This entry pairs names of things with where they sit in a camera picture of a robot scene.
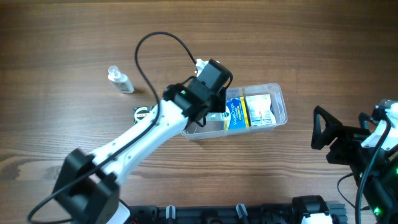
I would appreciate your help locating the white green medicine box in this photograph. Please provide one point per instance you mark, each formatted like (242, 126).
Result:
(214, 117)

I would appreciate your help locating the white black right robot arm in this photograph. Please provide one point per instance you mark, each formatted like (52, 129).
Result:
(371, 153)

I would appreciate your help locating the blue yellow cough drops bag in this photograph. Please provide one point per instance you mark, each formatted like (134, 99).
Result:
(236, 115)

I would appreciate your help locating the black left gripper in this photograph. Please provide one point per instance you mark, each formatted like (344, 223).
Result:
(216, 106)

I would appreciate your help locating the clear plastic container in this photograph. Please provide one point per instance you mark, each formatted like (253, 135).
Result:
(214, 129)

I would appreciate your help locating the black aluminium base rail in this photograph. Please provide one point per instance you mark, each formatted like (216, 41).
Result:
(266, 213)

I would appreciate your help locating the white lotion bottle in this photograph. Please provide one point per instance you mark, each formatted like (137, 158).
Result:
(120, 81)

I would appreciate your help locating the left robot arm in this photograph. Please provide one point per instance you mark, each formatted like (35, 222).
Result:
(88, 186)

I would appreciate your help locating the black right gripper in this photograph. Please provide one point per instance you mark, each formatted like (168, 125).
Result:
(337, 142)

